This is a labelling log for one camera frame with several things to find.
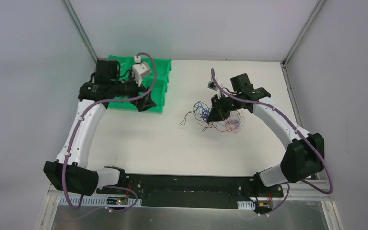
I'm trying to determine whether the blue thin wire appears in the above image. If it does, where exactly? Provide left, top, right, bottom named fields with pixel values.
left=193, top=101, right=213, bottom=120

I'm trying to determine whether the red thin wire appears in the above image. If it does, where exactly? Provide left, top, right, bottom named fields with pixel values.
left=225, top=117, right=242, bottom=133

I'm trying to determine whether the purple thin wire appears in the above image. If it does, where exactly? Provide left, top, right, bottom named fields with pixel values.
left=193, top=101, right=245, bottom=134

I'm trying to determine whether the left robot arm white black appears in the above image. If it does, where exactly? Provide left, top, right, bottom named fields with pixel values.
left=43, top=56, right=156, bottom=196

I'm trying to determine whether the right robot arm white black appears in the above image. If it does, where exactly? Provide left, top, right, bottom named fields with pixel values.
left=207, top=72, right=325, bottom=196

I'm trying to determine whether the green compartment tray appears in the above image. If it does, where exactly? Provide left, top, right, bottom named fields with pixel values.
left=107, top=55, right=172, bottom=113

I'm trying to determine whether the left controller board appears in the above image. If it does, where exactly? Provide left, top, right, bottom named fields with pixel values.
left=106, top=197, right=128, bottom=207

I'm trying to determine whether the controller board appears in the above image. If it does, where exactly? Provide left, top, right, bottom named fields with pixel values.
left=255, top=202, right=272, bottom=212
left=106, top=197, right=128, bottom=207

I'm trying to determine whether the right controller board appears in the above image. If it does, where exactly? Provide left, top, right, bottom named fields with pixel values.
left=255, top=202, right=272, bottom=212

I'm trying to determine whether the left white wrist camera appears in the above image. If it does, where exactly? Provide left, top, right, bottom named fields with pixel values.
left=131, top=55, right=152, bottom=86

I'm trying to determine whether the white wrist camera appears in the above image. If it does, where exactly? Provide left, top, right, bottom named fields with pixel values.
left=207, top=79, right=222, bottom=97
left=131, top=55, right=152, bottom=86

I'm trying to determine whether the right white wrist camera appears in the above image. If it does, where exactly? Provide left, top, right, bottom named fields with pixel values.
left=207, top=79, right=222, bottom=97

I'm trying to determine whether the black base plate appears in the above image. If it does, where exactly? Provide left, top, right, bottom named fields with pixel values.
left=96, top=185, right=274, bottom=209

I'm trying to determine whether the right white slotted duct piece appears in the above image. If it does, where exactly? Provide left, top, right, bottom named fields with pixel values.
left=237, top=201, right=256, bottom=210

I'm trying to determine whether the white slotted cable duct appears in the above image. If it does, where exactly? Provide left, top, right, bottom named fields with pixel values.
left=59, top=195, right=142, bottom=207

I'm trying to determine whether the aluminium frame rail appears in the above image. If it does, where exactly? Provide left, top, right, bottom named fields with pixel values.
left=47, top=173, right=334, bottom=201

